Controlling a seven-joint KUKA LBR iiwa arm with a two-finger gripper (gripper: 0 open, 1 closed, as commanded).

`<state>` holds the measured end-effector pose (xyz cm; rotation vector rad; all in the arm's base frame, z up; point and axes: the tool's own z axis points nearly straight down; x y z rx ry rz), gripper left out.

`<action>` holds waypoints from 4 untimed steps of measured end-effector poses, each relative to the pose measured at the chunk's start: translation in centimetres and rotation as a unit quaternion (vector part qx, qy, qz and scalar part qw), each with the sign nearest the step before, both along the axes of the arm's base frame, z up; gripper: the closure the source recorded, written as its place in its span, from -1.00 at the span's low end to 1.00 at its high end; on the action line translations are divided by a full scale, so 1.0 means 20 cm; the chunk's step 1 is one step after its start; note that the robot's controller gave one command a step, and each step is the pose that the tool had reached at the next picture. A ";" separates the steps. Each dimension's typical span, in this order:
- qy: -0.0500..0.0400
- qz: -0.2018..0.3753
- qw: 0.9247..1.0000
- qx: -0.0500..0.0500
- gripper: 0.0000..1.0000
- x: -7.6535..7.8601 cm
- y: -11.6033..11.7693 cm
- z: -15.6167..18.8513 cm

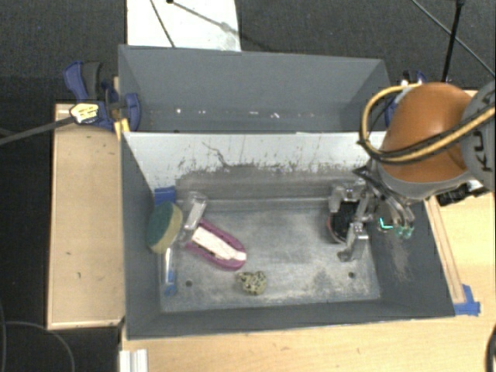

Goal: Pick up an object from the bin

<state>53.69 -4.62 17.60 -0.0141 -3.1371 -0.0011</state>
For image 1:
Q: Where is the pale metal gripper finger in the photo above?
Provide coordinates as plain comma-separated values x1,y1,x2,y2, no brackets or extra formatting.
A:
336,222,371,263
328,182,367,213

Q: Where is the black round object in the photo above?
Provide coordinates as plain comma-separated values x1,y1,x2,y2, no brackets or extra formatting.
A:
328,201,360,244

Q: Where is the speckled yellow-grey lump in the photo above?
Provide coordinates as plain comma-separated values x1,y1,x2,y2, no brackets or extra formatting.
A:
236,270,268,296

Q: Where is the grey metal bin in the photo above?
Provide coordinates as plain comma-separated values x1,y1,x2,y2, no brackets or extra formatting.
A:
117,44,456,340

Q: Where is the purple and white oval object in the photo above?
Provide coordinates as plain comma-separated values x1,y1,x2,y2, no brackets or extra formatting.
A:
184,219,248,273

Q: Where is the blue rectangular object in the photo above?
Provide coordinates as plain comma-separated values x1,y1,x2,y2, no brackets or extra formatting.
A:
153,185,177,205

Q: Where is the green and yellow sponge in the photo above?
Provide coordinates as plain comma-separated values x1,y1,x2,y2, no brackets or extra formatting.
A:
146,201,184,255

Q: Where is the clear stick with blue tip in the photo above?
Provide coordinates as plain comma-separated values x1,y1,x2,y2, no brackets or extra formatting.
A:
161,246,178,297

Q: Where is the pale wood board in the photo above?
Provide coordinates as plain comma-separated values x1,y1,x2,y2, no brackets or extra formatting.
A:
46,101,128,331

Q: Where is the black cylinder on white bracket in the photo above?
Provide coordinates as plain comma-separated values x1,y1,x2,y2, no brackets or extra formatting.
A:
436,179,490,208

